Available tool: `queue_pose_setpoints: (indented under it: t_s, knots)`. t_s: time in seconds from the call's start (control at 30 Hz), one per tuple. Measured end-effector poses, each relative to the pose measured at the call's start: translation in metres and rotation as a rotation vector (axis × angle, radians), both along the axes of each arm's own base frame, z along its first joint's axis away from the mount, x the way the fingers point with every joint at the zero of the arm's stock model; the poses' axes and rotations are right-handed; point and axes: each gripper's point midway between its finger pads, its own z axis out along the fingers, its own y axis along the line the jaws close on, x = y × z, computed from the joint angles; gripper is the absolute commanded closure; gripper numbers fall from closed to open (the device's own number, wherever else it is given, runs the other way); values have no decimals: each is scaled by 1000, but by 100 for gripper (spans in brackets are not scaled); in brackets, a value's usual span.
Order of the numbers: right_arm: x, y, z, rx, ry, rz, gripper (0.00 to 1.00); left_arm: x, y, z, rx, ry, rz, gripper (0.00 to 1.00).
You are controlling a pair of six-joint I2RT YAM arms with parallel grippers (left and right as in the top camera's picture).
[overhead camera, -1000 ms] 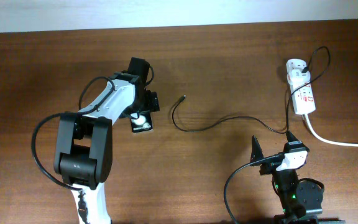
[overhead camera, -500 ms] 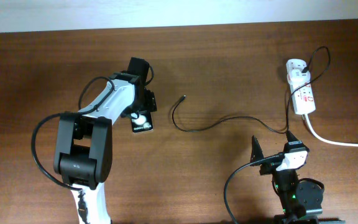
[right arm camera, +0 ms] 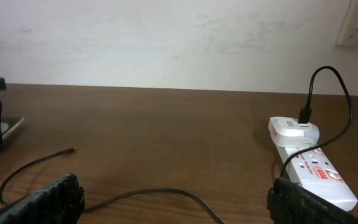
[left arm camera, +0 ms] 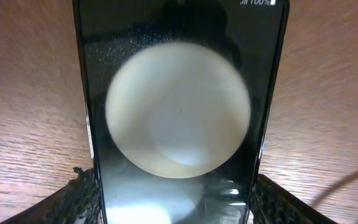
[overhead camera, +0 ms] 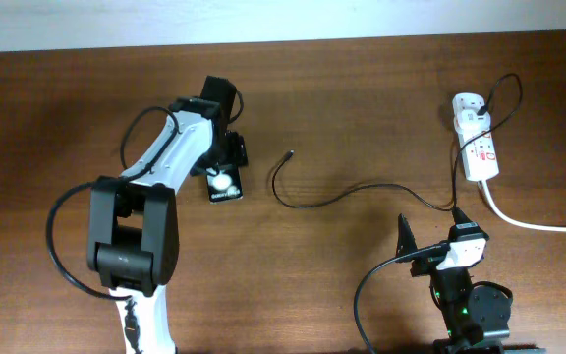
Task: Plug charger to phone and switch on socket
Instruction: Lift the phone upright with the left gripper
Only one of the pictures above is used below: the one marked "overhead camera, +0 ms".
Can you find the white power strip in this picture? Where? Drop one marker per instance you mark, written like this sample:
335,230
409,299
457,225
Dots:
479,156

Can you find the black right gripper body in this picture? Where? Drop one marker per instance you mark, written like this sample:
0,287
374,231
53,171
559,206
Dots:
426,265

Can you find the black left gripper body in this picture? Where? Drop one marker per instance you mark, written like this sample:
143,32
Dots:
228,151

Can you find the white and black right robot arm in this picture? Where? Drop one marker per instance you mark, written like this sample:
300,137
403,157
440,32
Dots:
476,314

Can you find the black Samsung Galaxy smartphone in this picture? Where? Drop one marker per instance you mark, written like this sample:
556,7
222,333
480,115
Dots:
224,186

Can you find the white USB charger plug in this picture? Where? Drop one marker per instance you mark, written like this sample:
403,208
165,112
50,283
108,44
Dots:
469,121

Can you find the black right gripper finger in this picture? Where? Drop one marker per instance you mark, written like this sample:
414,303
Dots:
406,243
459,217

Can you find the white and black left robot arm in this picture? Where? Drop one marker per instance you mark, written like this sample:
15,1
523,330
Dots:
133,237

